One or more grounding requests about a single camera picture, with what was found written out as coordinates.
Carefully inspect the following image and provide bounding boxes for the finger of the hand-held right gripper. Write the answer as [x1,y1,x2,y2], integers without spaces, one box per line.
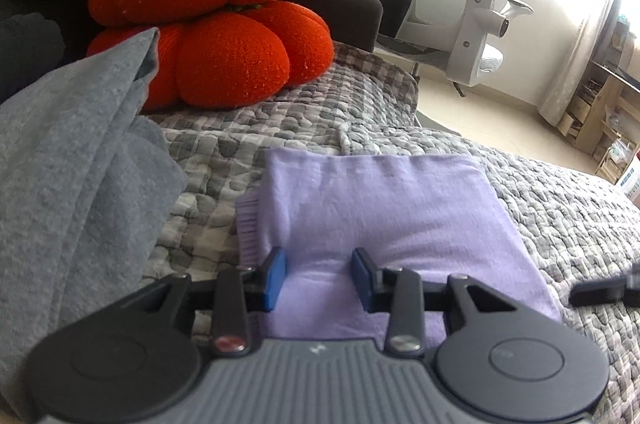
[570,261,640,309]

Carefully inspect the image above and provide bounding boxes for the white paper bag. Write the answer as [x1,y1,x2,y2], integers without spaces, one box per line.
[617,154,640,205]

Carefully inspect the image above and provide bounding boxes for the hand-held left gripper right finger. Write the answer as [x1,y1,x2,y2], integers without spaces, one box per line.
[350,246,516,357]

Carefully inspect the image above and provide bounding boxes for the wooden shelf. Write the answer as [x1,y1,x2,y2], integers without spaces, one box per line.
[557,58,640,187]

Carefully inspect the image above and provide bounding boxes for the lilac pants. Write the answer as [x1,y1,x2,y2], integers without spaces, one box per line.
[235,149,563,340]

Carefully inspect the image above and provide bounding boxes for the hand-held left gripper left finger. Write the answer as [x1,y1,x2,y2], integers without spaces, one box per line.
[122,246,288,357]

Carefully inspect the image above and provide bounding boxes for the grey checked quilt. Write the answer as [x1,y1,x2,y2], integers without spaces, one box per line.
[0,41,640,424]

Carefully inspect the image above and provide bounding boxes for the white office chair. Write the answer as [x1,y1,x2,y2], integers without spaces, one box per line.
[345,0,535,97]

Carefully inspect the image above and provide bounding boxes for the grey knit garment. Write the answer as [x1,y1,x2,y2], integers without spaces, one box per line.
[0,26,190,405]

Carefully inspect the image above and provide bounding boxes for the grey curtain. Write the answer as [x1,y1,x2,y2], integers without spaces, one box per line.
[537,0,628,125]

